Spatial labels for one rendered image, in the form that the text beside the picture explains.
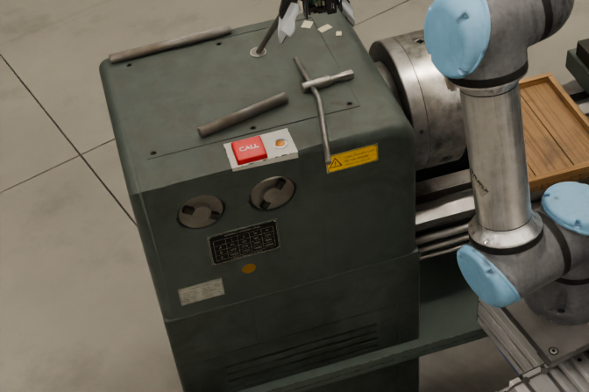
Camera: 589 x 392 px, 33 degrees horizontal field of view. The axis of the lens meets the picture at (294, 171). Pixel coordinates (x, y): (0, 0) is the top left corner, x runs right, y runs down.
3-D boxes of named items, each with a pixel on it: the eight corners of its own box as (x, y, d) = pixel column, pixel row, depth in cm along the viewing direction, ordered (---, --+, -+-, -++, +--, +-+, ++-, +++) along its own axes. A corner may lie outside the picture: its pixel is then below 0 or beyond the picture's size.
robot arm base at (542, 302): (628, 303, 171) (636, 266, 164) (556, 338, 167) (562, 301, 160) (573, 247, 181) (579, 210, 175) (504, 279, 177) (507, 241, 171)
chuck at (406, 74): (416, 199, 225) (412, 84, 206) (372, 126, 250) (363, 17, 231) (431, 196, 226) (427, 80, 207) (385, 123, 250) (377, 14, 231)
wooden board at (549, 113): (502, 201, 233) (503, 188, 230) (443, 110, 259) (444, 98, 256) (617, 169, 237) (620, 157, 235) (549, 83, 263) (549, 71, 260)
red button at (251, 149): (238, 168, 192) (237, 160, 191) (231, 149, 197) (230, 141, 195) (268, 160, 193) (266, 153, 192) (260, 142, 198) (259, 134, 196)
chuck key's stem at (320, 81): (351, 74, 210) (300, 89, 208) (351, 66, 208) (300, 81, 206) (355, 80, 208) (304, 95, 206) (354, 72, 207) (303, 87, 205)
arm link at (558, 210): (622, 260, 166) (635, 204, 156) (560, 295, 161) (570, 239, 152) (574, 218, 173) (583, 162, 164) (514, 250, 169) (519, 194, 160)
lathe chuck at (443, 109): (431, 196, 226) (427, 80, 207) (385, 123, 250) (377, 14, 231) (467, 186, 227) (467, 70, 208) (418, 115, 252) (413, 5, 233)
